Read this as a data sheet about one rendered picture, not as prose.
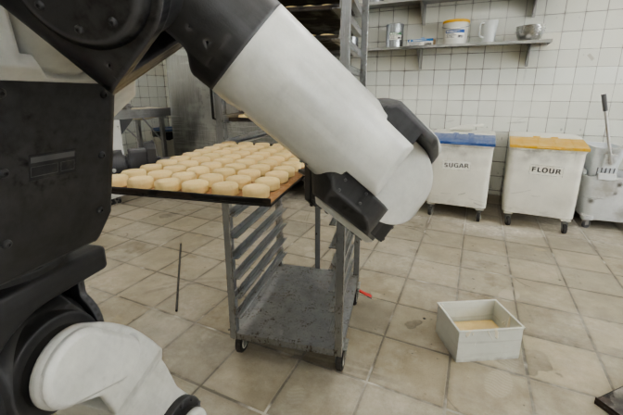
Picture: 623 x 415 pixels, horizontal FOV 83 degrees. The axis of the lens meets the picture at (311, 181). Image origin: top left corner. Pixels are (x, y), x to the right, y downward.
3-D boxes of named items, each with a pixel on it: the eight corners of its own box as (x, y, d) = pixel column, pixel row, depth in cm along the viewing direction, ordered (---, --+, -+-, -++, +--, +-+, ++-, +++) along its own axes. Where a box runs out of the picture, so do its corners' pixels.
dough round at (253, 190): (237, 198, 64) (236, 188, 64) (251, 192, 69) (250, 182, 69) (261, 202, 63) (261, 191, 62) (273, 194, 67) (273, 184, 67)
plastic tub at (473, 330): (491, 327, 177) (495, 298, 173) (520, 358, 156) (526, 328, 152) (434, 330, 175) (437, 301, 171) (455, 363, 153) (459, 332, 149)
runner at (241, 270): (239, 280, 143) (238, 272, 142) (233, 279, 144) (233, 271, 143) (286, 223, 203) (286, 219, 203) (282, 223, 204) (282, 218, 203)
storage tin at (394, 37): (404, 48, 363) (405, 25, 357) (400, 46, 348) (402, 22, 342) (387, 49, 370) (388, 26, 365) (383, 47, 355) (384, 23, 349)
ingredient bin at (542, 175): (498, 226, 308) (510, 138, 289) (498, 206, 363) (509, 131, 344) (574, 237, 284) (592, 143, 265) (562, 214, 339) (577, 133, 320)
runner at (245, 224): (236, 238, 139) (236, 231, 138) (230, 237, 139) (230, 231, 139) (286, 194, 199) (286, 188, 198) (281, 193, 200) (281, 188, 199)
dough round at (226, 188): (216, 199, 64) (216, 188, 64) (209, 193, 68) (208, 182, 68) (242, 194, 67) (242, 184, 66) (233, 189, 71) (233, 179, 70)
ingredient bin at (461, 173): (422, 216, 333) (428, 134, 314) (431, 197, 389) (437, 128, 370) (485, 225, 311) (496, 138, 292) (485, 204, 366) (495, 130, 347)
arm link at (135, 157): (161, 190, 93) (109, 196, 87) (156, 182, 101) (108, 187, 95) (156, 142, 90) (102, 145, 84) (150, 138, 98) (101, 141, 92)
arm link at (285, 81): (485, 158, 33) (308, -32, 25) (400, 270, 32) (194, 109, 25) (415, 147, 44) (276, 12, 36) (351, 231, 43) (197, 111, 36)
